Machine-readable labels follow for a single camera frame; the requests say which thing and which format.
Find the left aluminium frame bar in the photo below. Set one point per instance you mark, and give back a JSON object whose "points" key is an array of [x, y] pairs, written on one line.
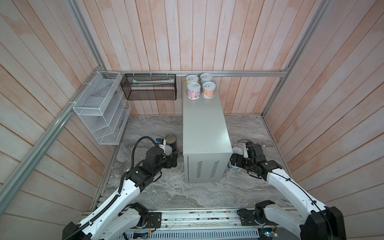
{"points": [[23, 171]]}

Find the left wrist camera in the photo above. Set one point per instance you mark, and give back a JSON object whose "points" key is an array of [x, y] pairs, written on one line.
{"points": [[161, 142]]}

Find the black wire mesh basket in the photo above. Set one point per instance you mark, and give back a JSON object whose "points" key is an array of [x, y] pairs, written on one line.
{"points": [[149, 87]]}

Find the tall can white plastic lid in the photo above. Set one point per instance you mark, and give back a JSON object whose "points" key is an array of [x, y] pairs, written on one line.
{"points": [[168, 150]]}

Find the green white can pull-tab lid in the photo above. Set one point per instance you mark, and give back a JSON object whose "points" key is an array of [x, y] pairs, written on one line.
{"points": [[205, 77]]}

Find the pink can pull-tab lid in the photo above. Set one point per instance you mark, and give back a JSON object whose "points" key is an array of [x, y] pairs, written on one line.
{"points": [[193, 91]]}

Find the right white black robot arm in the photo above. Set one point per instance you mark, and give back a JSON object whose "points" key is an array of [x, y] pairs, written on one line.
{"points": [[314, 220]]}

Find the orange can pull-tab lid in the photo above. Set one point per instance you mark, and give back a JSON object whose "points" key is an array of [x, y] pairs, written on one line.
{"points": [[208, 90]]}

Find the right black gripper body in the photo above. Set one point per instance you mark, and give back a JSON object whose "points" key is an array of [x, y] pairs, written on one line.
{"points": [[249, 163]]}

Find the white wire mesh shelf rack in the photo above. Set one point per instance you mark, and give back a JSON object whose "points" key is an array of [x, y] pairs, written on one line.
{"points": [[102, 109]]}

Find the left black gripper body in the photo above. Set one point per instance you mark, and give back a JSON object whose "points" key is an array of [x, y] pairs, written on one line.
{"points": [[165, 163]]}

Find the grey metal cabinet counter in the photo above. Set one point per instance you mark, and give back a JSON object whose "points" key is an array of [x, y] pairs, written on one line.
{"points": [[206, 144]]}

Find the yellow can pull-tab lid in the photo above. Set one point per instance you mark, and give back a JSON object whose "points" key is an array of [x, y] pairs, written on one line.
{"points": [[190, 79]]}

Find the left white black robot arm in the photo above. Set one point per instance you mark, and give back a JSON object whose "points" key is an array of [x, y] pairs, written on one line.
{"points": [[117, 214]]}

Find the horizontal aluminium frame bar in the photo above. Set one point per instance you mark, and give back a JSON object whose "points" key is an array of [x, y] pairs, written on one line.
{"points": [[251, 73]]}

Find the right aluminium frame post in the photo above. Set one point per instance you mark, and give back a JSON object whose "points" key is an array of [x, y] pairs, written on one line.
{"points": [[297, 40]]}

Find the dark can with brown lid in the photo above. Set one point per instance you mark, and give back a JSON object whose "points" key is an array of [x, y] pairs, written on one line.
{"points": [[172, 142]]}

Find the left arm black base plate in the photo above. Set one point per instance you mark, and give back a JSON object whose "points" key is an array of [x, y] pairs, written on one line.
{"points": [[153, 220]]}

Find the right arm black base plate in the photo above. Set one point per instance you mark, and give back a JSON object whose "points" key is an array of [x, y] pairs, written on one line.
{"points": [[248, 217]]}

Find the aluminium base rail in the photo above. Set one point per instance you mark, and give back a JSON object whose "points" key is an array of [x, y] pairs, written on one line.
{"points": [[200, 223]]}

